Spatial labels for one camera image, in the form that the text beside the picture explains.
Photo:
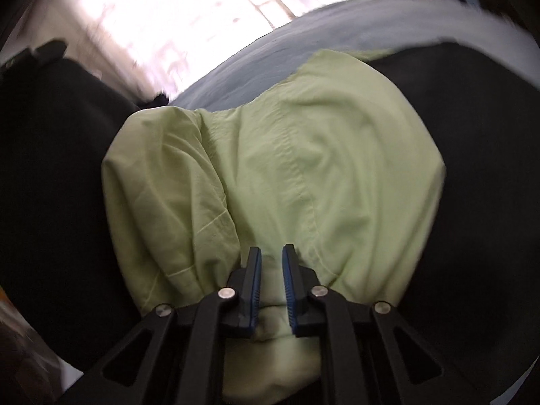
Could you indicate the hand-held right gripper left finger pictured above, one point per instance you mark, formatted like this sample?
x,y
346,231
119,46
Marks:
x,y
255,287

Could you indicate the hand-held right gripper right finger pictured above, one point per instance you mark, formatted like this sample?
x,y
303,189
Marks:
x,y
289,287

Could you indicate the green and black hooded jacket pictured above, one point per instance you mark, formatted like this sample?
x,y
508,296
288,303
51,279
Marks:
x,y
295,156

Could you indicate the bed with blue fleece sheet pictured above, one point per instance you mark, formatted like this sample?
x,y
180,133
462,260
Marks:
x,y
274,50

